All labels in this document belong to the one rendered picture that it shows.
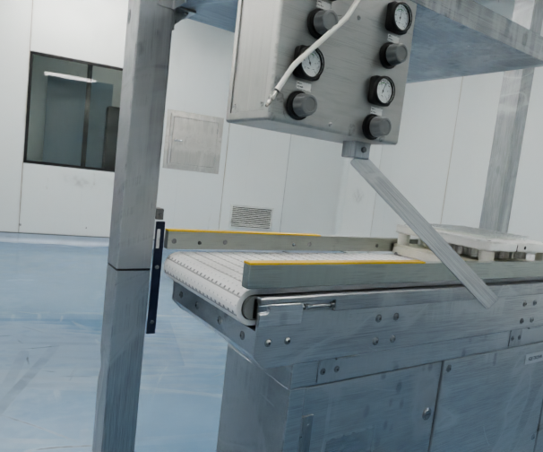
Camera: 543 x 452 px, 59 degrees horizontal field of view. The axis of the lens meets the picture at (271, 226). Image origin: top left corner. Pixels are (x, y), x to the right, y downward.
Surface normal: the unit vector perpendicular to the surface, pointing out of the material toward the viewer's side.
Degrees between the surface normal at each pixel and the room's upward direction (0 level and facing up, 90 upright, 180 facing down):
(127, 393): 90
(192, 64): 90
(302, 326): 90
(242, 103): 90
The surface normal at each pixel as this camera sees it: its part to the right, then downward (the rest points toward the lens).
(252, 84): -0.83, -0.04
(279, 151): 0.40, 0.14
